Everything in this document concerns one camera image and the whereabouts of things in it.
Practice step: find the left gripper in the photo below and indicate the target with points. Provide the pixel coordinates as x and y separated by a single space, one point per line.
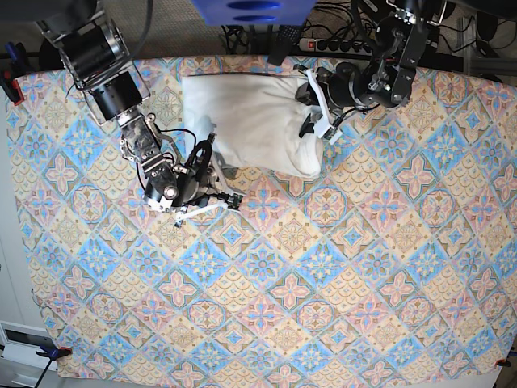
338 89

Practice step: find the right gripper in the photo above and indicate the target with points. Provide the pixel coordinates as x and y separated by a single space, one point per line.
193 179

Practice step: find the white printed T-shirt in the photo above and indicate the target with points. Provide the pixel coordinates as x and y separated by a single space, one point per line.
256 121

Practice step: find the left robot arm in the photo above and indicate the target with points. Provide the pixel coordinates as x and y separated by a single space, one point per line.
398 44

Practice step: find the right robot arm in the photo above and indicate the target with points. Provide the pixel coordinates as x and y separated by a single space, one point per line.
92 49

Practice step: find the white power strip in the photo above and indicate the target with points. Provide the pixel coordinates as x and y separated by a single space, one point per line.
314 45

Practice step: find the black remote-like bar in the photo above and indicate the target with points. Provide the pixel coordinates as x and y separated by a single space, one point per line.
287 37

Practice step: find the blue box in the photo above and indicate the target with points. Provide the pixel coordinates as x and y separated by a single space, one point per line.
248 12

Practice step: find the patterned tablecloth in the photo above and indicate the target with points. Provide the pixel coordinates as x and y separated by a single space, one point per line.
395 265

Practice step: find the orange black clamp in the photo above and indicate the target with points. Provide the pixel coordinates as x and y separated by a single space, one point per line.
53 354

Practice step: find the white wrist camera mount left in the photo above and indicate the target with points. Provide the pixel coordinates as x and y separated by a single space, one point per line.
327 128

